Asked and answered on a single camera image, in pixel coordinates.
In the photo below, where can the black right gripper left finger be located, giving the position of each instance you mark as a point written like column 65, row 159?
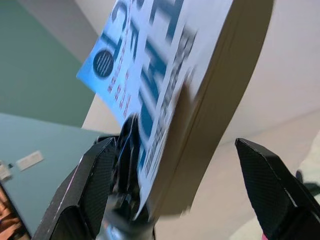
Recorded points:
column 87, row 180

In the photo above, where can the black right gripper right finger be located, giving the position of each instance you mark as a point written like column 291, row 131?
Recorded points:
column 270, row 185

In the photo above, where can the white and blue book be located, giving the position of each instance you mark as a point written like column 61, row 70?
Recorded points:
column 150, row 62

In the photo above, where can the white wall socket plate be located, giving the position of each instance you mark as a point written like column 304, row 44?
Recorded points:
column 5, row 171
column 30, row 160

